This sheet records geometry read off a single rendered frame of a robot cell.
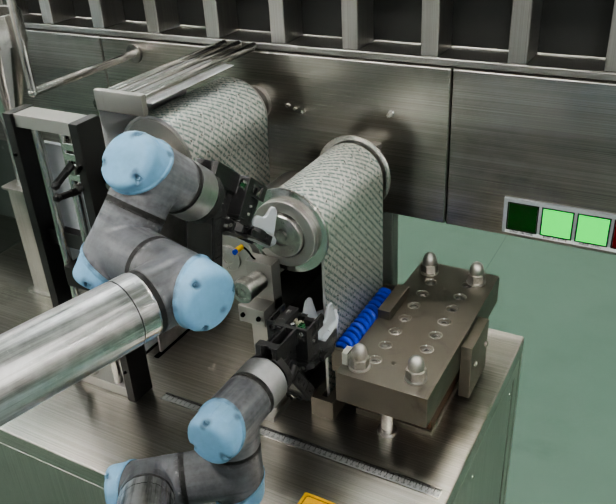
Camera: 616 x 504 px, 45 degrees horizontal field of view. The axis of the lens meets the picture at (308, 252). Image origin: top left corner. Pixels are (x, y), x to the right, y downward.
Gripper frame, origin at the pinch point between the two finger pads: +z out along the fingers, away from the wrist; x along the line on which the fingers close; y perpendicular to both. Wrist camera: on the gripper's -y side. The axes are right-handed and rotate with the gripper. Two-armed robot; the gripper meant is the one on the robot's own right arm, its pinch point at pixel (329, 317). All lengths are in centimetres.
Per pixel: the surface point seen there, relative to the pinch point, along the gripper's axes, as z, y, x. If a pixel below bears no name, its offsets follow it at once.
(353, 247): 9.3, 8.8, -0.3
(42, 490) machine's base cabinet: -29, -36, 49
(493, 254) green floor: 219, -108, 27
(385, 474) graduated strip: -11.7, -18.9, -15.3
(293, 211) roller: -3.2, 20.7, 3.8
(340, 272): 4.1, 6.7, -0.3
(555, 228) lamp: 29.6, 8.8, -29.9
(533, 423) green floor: 111, -109, -18
